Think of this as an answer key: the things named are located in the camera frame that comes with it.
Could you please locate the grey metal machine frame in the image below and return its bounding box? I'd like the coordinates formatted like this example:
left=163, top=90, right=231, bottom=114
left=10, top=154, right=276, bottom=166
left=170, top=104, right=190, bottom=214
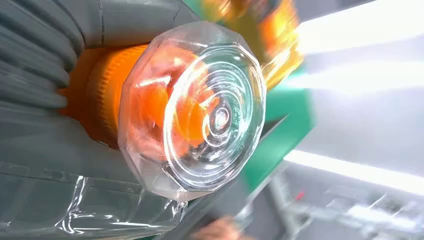
left=264, top=162, right=424, bottom=240

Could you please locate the ribbed grey right arm sleeve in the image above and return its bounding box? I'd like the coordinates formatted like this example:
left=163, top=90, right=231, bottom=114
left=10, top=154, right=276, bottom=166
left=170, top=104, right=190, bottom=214
left=0, top=0, right=86, bottom=112

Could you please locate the green frame panel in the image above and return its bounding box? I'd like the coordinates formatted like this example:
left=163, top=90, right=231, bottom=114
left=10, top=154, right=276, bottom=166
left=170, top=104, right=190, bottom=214
left=241, top=66, right=317, bottom=194

